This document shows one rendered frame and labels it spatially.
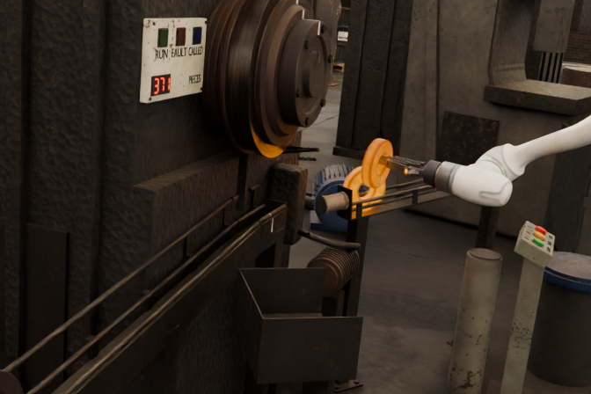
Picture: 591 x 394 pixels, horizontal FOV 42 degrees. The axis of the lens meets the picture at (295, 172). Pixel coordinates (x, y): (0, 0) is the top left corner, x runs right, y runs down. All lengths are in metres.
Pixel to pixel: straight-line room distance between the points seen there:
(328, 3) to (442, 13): 6.31
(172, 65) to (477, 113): 3.08
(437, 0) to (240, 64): 2.96
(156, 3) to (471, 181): 1.03
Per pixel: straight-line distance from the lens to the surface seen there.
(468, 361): 2.78
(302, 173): 2.32
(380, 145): 2.35
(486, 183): 2.23
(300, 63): 1.92
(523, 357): 2.80
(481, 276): 2.66
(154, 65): 1.71
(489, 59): 4.63
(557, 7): 4.28
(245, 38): 1.88
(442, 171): 2.27
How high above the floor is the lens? 1.34
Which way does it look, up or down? 14 degrees down
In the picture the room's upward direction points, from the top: 6 degrees clockwise
